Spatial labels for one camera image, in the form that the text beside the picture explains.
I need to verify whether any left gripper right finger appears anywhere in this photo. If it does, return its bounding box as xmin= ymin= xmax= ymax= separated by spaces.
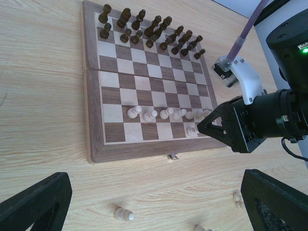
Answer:
xmin=241 ymin=169 xmax=308 ymax=231

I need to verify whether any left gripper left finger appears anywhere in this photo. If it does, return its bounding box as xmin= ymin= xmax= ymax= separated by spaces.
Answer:
xmin=0 ymin=172 xmax=72 ymax=231

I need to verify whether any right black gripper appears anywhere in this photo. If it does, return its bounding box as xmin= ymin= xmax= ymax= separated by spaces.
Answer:
xmin=197 ymin=96 xmax=266 ymax=154

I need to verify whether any light pawn piece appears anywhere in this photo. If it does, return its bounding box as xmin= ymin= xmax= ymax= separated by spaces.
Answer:
xmin=114 ymin=205 xmax=136 ymax=222
xmin=194 ymin=109 xmax=204 ymax=119
xmin=203 ymin=110 xmax=212 ymax=118
xmin=185 ymin=111 xmax=195 ymax=120

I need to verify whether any light chess piece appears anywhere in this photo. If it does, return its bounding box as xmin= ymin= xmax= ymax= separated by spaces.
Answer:
xmin=193 ymin=225 xmax=212 ymax=231
xmin=186 ymin=126 xmax=199 ymax=136
xmin=159 ymin=108 xmax=174 ymax=120
xmin=127 ymin=105 xmax=142 ymax=119
xmin=172 ymin=109 xmax=187 ymax=120
xmin=233 ymin=192 xmax=245 ymax=209
xmin=142 ymin=110 xmax=158 ymax=123

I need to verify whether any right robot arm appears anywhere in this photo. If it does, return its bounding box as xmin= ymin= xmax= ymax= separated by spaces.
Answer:
xmin=195 ymin=10 xmax=308 ymax=153

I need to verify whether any wooden chess board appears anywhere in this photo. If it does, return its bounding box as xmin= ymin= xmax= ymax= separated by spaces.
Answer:
xmin=81 ymin=0 xmax=223 ymax=163

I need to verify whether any dark pawn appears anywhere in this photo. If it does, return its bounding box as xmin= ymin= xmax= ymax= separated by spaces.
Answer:
xmin=145 ymin=34 xmax=158 ymax=49
xmin=159 ymin=38 xmax=172 ymax=51
xmin=120 ymin=28 xmax=132 ymax=43
xmin=130 ymin=30 xmax=143 ymax=45
xmin=171 ymin=42 xmax=184 ymax=55
xmin=180 ymin=44 xmax=193 ymax=56
xmin=194 ymin=49 xmax=206 ymax=60
xmin=99 ymin=23 xmax=111 ymax=39

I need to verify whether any dark rook right corner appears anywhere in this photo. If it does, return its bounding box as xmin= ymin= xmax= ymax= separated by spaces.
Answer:
xmin=189 ymin=35 xmax=203 ymax=48

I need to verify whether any dark rook corner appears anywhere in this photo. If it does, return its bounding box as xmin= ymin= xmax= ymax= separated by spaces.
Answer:
xmin=189 ymin=35 xmax=203 ymax=48
xmin=98 ymin=4 xmax=112 ymax=24

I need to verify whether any dark knight right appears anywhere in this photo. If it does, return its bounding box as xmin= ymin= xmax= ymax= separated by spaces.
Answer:
xmin=178 ymin=30 xmax=193 ymax=44

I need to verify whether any dark knight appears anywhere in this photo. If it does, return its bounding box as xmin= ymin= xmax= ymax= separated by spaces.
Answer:
xmin=116 ymin=8 xmax=131 ymax=28
xmin=178 ymin=30 xmax=193 ymax=44

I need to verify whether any dark bishop right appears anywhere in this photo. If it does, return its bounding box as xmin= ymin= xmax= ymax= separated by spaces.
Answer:
xmin=168 ymin=26 xmax=184 ymax=43

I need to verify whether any dark bishop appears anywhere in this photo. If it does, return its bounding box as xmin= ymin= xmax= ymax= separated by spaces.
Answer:
xmin=168 ymin=26 xmax=184 ymax=43
xmin=131 ymin=9 xmax=146 ymax=30

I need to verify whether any dark king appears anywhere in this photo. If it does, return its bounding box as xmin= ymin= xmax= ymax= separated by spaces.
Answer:
xmin=153 ymin=16 xmax=172 ymax=38

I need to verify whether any dark queen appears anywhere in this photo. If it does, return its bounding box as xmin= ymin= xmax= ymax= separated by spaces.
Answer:
xmin=144 ymin=15 xmax=162 ymax=38

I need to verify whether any dark bishop left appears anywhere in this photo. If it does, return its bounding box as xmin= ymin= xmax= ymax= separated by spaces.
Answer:
xmin=131 ymin=9 xmax=146 ymax=30

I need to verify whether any dark knight left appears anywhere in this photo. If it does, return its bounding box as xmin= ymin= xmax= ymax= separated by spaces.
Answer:
xmin=116 ymin=8 xmax=131 ymax=28

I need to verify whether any dark rook left corner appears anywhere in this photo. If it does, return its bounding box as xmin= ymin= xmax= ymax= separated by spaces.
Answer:
xmin=98 ymin=4 xmax=112 ymax=24

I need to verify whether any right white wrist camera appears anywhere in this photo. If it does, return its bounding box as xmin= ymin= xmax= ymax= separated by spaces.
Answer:
xmin=211 ymin=56 xmax=264 ymax=105

